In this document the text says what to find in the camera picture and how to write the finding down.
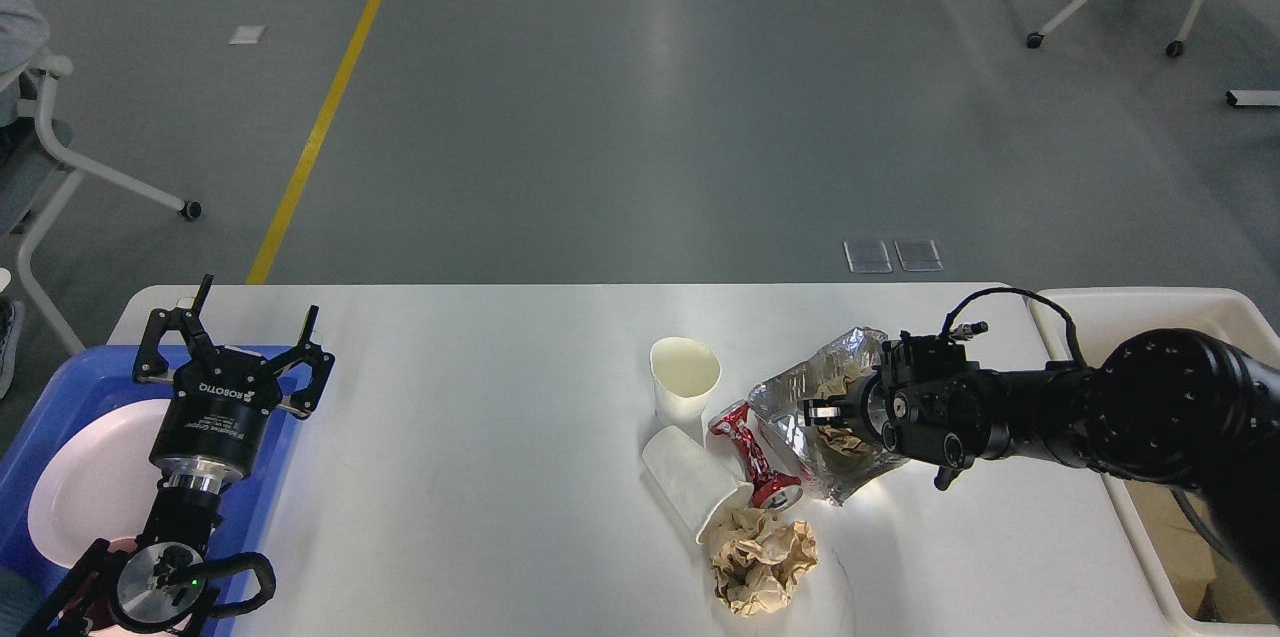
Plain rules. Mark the clear floor plate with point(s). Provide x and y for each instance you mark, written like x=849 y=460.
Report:
x=919 y=255
x=868 y=256

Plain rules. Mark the pink ribbed mug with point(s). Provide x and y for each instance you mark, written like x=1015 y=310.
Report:
x=115 y=547

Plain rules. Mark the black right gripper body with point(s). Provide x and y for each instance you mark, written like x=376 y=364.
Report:
x=869 y=414

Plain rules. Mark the pink plate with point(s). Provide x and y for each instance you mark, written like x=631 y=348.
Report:
x=101 y=484

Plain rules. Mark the crushed red soda can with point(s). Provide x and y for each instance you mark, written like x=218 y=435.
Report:
x=771 y=489

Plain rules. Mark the clear floor plate right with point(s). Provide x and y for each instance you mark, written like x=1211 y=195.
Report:
x=919 y=255

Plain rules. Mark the beige plastic bin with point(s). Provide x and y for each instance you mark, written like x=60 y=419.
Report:
x=1106 y=317

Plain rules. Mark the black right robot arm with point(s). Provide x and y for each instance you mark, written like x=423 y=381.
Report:
x=1172 y=407

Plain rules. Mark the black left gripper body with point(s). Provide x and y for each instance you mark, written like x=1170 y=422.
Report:
x=222 y=425

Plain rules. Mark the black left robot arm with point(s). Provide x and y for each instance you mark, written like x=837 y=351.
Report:
x=171 y=585

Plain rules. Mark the grey green mug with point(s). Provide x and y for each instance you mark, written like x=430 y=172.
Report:
x=20 y=600

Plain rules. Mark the clear floor plate left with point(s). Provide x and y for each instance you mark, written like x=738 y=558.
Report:
x=868 y=256

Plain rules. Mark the upright white paper cup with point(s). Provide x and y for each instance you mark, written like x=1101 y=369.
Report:
x=684 y=372

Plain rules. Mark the lying white paper cup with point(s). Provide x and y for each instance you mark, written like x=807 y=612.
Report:
x=703 y=492

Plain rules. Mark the crumpled brown paper ball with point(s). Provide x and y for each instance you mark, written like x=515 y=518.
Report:
x=757 y=558

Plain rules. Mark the white bar base right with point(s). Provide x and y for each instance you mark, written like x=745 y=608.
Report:
x=1247 y=98

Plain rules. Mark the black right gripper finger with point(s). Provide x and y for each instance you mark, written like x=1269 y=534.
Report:
x=832 y=412

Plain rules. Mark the brown paper sheet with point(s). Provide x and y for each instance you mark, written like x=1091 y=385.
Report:
x=1209 y=588

